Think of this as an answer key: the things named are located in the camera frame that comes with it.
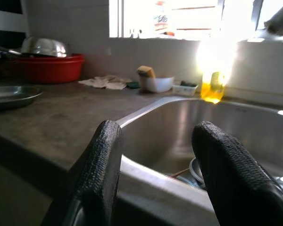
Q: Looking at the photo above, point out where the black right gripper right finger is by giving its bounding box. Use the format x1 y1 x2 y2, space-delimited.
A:
191 121 283 226

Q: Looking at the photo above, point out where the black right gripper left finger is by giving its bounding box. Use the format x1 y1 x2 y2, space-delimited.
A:
41 120 125 226

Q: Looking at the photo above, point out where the stainless steel kitchen sink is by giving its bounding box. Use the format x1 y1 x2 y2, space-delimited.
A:
115 96 283 226

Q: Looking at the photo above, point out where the steel bowl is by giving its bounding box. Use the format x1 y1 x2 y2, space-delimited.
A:
188 157 206 185

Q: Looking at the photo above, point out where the thin reddish stick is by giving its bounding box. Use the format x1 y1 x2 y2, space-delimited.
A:
171 168 191 178

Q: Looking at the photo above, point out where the crumpled white cloth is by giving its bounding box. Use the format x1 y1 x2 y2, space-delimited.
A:
78 75 133 91

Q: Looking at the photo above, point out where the yellow dish soap bottle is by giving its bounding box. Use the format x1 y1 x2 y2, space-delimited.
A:
199 70 227 105

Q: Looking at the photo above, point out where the green scrub pad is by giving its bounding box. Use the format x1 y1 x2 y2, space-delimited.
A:
125 81 142 90

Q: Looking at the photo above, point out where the small white plastic tray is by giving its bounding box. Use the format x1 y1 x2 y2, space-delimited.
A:
171 81 200 97

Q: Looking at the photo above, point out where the dark green scourer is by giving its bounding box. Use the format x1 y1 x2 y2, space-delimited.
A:
180 80 198 88

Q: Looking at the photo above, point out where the white ceramic bowl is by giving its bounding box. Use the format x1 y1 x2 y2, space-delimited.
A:
139 75 175 94

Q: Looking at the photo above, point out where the yellow dish sponge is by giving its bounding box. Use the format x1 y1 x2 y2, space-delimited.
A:
136 65 157 79

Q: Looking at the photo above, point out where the red plastic basin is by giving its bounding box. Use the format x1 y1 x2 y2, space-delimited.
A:
13 53 86 85

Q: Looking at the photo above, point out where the round steel plate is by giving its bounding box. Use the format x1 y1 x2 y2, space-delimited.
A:
0 85 43 111

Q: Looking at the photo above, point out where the domed steel lid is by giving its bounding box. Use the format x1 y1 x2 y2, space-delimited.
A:
19 36 71 58

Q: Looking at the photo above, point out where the white labelled bottle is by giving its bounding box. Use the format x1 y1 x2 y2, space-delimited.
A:
151 0 172 36

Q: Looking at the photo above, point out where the chrome gooseneck faucet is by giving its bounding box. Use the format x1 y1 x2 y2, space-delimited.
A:
263 3 283 36

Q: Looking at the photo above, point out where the white appliance with dark panel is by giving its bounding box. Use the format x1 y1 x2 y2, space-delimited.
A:
0 0 29 34

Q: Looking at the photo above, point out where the steel pan handle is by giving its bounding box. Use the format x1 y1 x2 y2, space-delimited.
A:
0 42 22 56

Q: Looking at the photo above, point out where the white window frame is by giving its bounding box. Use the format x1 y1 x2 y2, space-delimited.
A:
108 0 283 40

